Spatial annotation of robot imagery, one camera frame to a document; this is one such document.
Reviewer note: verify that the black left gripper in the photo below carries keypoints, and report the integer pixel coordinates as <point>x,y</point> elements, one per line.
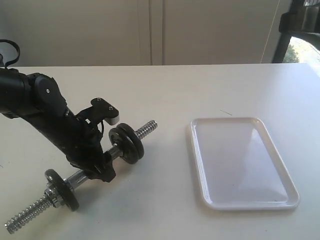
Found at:
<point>80,140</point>

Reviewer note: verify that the black weight plate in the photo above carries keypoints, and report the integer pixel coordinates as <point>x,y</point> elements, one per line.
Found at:
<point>133,141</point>
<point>63,189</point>

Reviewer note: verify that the chrome threaded dumbbell bar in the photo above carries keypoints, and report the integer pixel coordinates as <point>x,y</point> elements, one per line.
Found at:
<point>74,181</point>

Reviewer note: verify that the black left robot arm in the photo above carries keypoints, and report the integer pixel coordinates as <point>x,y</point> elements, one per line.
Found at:
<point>36,98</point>

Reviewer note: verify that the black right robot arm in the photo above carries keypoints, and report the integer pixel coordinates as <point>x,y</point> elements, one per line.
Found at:
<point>302,22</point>

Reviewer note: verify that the black weight plate far end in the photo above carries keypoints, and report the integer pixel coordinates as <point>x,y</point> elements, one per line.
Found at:
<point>128,150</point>

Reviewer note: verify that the chrome spinlock collar nut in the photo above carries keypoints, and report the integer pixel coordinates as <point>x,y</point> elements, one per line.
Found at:
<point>54,197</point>

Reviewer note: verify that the white plastic tray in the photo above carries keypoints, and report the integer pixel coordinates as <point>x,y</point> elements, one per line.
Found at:
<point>238,167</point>

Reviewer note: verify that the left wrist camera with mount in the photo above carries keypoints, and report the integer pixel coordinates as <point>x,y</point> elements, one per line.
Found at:
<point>99,111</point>

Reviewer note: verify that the dark window frame post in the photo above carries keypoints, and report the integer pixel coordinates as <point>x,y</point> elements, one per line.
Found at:
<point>285,36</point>

